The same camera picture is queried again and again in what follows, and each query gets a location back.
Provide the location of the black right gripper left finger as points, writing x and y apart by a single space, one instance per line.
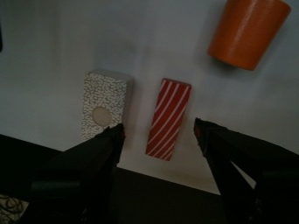
78 175

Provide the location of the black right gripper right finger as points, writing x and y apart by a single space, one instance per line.
265 180

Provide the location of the red white-striped salmon block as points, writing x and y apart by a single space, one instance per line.
167 122

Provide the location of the white speckled rice block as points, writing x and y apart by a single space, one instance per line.
105 93

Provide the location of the white cutting board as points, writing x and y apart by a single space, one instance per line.
47 58

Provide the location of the orange toy roll cylinder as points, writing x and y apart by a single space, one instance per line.
249 32

